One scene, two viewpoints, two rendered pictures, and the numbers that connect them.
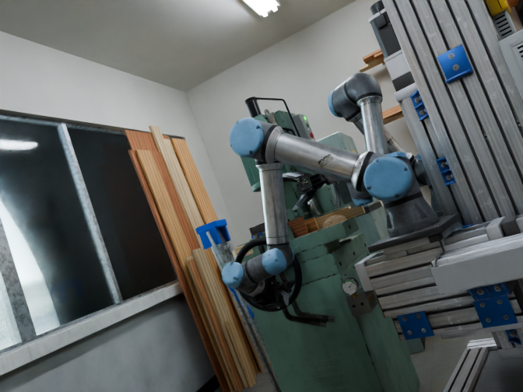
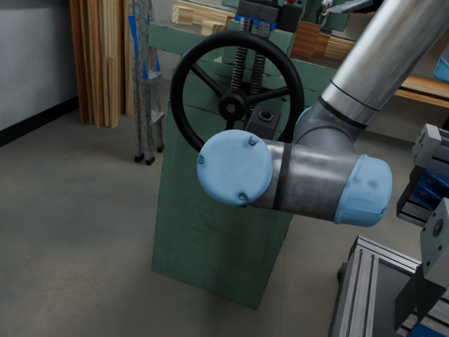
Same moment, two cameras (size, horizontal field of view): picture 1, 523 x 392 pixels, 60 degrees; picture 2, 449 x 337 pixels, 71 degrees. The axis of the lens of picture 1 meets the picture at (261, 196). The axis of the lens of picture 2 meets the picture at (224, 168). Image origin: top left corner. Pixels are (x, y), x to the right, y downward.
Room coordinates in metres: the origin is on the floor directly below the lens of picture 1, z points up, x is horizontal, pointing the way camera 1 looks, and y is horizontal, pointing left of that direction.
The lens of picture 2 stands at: (1.14, 0.25, 1.03)
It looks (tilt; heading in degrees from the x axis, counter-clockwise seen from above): 30 degrees down; 345
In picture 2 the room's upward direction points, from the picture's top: 13 degrees clockwise
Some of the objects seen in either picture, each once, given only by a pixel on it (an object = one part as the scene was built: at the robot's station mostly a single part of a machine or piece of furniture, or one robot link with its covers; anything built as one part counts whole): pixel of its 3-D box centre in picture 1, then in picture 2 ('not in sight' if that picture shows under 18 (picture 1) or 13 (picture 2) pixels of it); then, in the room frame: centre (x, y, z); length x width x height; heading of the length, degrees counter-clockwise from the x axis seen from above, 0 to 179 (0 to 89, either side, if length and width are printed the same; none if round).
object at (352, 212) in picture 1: (306, 229); (301, 42); (2.03, -0.14, 0.92); 0.55 x 0.02 x 0.04; 65
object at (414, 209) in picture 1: (408, 213); not in sight; (1.36, -0.39, 0.87); 0.15 x 0.15 x 0.10
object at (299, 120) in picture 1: (303, 131); not in sight; (2.30, -0.32, 1.40); 0.10 x 0.06 x 0.16; 155
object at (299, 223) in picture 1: (286, 232); (278, 33); (1.98, -0.05, 0.94); 0.20 x 0.01 x 0.08; 65
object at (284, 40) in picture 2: (273, 243); (260, 45); (1.90, 0.02, 0.91); 0.15 x 0.14 x 0.09; 65
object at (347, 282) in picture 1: (351, 288); not in sight; (1.77, -0.20, 0.65); 0.06 x 0.04 x 0.08; 65
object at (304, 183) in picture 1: (314, 181); not in sight; (1.79, -0.22, 1.09); 0.12 x 0.09 x 0.08; 65
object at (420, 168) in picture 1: (435, 165); not in sight; (1.77, -0.68, 0.98); 0.13 x 0.12 x 0.14; 30
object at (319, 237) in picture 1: (285, 249); (261, 59); (1.97, -0.02, 0.87); 0.61 x 0.30 x 0.06; 65
